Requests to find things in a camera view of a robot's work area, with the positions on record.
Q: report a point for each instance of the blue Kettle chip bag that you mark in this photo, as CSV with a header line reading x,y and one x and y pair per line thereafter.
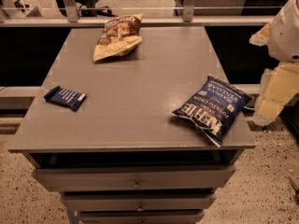
x,y
214,107

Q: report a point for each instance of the brown chip bag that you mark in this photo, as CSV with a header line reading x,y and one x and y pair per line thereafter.
x,y
119,37

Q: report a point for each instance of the small dark blue snack packet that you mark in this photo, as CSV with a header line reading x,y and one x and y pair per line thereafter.
x,y
65,98

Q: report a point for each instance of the metal railing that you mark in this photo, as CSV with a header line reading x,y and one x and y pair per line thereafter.
x,y
46,13

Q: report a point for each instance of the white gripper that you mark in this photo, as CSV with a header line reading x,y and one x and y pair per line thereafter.
x,y
286,36

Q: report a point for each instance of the grey drawer cabinet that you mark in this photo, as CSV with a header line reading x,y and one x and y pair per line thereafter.
x,y
123,157

